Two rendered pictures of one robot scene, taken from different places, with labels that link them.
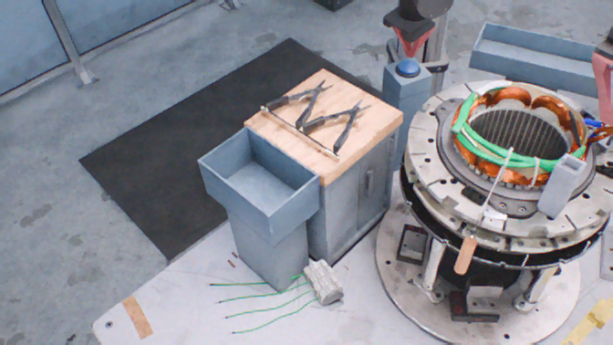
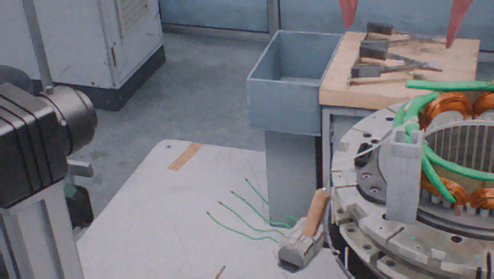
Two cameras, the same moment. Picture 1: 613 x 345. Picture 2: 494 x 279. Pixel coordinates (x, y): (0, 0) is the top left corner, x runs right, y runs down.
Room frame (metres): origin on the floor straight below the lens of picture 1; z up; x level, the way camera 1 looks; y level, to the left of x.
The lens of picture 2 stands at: (0.03, -0.78, 1.57)
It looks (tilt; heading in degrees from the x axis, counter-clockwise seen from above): 33 degrees down; 64
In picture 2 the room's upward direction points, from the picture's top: 4 degrees counter-clockwise
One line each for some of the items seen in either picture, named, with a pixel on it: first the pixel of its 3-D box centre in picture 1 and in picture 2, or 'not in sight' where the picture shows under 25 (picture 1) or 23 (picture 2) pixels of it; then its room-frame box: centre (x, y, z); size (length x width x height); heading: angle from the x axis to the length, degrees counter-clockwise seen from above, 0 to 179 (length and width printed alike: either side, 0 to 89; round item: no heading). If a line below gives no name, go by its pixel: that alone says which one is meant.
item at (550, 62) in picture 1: (523, 104); not in sight; (0.82, -0.46, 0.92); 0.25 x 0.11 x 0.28; 62
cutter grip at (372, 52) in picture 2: (314, 124); (372, 52); (0.62, 0.00, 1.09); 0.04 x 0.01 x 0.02; 119
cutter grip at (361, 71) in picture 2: (340, 141); (365, 71); (0.58, -0.05, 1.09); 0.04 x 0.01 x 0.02; 149
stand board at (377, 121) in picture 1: (324, 122); (401, 71); (0.66, -0.02, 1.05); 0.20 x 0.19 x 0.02; 134
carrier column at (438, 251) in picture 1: (436, 257); not in sight; (0.46, -0.20, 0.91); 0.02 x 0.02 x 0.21
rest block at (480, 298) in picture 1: (483, 296); not in sight; (0.42, -0.28, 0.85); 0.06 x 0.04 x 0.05; 84
